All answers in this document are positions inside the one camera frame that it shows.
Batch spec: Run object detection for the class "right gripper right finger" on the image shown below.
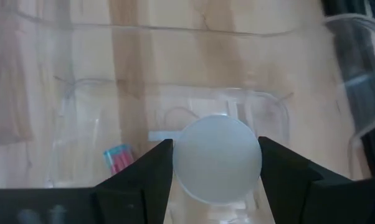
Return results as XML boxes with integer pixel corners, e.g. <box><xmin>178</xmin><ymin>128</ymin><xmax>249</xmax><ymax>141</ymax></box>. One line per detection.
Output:
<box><xmin>257</xmin><ymin>136</ymin><xmax>375</xmax><ymax>224</ymax></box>

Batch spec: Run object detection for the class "large orange pill bottle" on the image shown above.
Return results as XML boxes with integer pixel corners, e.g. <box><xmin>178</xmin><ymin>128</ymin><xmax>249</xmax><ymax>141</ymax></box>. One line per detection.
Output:
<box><xmin>171</xmin><ymin>113</ymin><xmax>264</xmax><ymax>207</ymax></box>

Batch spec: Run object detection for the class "black aluminium table frame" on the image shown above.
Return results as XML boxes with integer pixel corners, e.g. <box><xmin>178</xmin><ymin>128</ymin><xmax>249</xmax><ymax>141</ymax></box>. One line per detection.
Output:
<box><xmin>320</xmin><ymin>0</ymin><xmax>375</xmax><ymax>187</ymax></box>

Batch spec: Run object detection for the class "pink and blue small item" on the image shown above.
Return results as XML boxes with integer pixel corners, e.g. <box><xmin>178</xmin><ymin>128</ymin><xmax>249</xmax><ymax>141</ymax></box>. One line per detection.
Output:
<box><xmin>102</xmin><ymin>143</ymin><xmax>135</xmax><ymax>175</ymax></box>

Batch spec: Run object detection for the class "clear plastic bin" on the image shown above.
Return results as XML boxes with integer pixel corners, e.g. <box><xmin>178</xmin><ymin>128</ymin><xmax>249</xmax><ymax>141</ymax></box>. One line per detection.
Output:
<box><xmin>0</xmin><ymin>9</ymin><xmax>375</xmax><ymax>224</ymax></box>

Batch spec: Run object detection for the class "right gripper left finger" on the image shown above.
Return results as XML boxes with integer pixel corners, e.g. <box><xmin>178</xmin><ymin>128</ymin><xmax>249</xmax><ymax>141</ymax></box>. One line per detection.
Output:
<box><xmin>0</xmin><ymin>138</ymin><xmax>174</xmax><ymax>224</ymax></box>

